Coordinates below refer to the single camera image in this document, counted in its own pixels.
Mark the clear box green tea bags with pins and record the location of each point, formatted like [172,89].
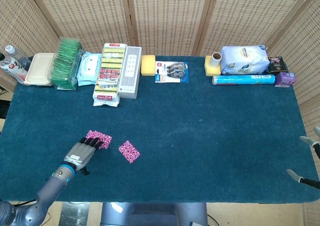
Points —
[65,66]

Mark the clear bottle white cap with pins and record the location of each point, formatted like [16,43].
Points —
[17,56]

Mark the small purple box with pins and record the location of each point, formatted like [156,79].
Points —
[285,79]

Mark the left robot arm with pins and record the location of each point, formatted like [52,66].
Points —
[50,186]

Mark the white roll cardboard core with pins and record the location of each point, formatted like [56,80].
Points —
[216,60]

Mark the grey robot torso base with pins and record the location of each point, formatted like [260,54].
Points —
[155,214]

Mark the black box pink print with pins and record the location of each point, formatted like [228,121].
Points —
[277,66]

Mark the black background equipment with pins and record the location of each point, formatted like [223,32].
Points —
[3,108]

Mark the beige lidded food container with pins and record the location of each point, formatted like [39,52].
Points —
[38,69]

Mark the wicker folding screen panel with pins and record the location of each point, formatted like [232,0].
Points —
[300,48]
[170,18]
[250,13]
[20,23]
[82,13]

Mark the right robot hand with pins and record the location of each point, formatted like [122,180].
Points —
[307,181]

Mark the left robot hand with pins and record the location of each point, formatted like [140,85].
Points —
[78,156]

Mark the white power strip box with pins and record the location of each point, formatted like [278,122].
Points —
[130,71]

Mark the grey metal floor plate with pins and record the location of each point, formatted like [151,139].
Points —
[75,214]

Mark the yellow scouring sponge multipack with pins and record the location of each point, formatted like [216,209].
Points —
[108,73]

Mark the light blue wet wipes pack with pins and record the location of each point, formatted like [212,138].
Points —
[88,68]

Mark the blue carpet table mat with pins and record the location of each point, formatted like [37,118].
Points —
[175,136]

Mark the correction tape blister pack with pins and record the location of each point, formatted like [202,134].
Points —
[172,72]

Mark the bottles at left edge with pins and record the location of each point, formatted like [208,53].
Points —
[12,69]

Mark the yellow sponge block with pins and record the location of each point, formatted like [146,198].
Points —
[210,70]
[148,65]

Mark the blue plastic wrap roll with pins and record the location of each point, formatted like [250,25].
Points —
[243,79]

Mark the white blue tissue pack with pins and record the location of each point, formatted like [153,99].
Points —
[243,59]

